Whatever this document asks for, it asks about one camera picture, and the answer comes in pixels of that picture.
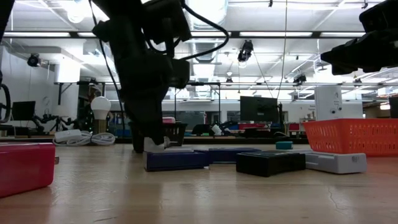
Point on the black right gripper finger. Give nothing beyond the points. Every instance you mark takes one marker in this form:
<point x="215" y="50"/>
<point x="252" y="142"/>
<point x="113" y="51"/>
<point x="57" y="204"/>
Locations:
<point x="345" y="59"/>

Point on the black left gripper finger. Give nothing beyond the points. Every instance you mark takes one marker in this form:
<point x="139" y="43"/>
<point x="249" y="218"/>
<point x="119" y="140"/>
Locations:
<point x="136" y="124"/>
<point x="155" y="121"/>

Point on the white purple wall charger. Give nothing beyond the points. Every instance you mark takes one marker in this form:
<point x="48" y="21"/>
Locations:
<point x="154" y="148"/>

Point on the navy blue box pale lid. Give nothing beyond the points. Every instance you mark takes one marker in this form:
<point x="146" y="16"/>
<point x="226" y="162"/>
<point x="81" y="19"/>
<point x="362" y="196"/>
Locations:
<point x="174" y="161"/>

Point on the grey white box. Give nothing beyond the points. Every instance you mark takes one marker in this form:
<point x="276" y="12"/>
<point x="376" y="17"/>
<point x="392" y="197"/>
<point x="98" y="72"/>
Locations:
<point x="335" y="163"/>

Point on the small teal box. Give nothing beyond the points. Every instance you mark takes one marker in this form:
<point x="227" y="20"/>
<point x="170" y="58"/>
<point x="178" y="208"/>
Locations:
<point x="284" y="145"/>

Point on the large red power adapter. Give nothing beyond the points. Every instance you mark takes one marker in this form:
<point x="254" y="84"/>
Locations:
<point x="25" y="168"/>

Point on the black box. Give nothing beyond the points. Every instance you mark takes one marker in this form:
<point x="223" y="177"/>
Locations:
<point x="267" y="165"/>

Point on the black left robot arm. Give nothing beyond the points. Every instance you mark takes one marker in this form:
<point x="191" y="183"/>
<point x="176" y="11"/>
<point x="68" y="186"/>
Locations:
<point x="118" y="12"/>

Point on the black background robot arm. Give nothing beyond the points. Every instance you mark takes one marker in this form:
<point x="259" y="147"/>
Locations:
<point x="46" y="119"/>

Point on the blue storage bins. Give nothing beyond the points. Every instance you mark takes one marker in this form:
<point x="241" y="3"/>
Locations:
<point x="116" y="132"/>

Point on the black plastic basket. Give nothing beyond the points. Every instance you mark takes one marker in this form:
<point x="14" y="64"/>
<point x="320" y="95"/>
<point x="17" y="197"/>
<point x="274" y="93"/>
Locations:
<point x="177" y="133"/>

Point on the white light bulb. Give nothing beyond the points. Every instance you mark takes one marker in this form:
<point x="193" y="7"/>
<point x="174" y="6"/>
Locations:
<point x="100" y="107"/>

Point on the white pillar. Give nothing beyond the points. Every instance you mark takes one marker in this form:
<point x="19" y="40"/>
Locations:
<point x="328" y="102"/>

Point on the black ceiling spotlight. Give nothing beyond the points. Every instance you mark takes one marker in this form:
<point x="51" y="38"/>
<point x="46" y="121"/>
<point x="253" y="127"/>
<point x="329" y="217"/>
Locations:
<point x="300" y="78"/>
<point x="33" y="60"/>

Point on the black computer monitor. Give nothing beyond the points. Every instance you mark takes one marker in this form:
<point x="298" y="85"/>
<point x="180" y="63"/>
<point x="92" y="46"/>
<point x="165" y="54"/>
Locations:
<point x="258" y="109"/>
<point x="394" y="107"/>

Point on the white cup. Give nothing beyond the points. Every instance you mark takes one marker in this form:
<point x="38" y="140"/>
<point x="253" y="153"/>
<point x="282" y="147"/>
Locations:
<point x="216" y="130"/>

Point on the orange plastic basket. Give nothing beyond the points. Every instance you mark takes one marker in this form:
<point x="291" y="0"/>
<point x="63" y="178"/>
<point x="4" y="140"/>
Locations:
<point x="351" y="137"/>

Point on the small black monitor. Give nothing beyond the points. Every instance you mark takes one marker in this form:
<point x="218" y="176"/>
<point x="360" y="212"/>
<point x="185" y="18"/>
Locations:
<point x="23" y="110"/>

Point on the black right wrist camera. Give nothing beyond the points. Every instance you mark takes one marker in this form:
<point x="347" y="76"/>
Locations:
<point x="382" y="15"/>

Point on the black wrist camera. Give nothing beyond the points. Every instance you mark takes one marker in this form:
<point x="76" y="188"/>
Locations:
<point x="382" y="15"/>
<point x="168" y="21"/>

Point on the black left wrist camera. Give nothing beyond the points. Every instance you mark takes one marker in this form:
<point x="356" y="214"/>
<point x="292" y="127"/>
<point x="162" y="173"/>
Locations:
<point x="168" y="21"/>

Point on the black metal stand frame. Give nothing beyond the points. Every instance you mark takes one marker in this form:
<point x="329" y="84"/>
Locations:
<point x="202" y="83"/>

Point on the silver ventilation duct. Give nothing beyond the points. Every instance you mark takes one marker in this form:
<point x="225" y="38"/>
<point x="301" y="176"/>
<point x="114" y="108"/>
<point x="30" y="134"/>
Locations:
<point x="211" y="12"/>

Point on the black aluminium rig frame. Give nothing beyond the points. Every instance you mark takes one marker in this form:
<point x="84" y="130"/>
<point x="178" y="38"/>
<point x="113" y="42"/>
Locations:
<point x="248" y="140"/>

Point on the black hanging camera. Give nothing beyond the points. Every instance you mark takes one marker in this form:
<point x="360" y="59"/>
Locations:
<point x="245" y="51"/>

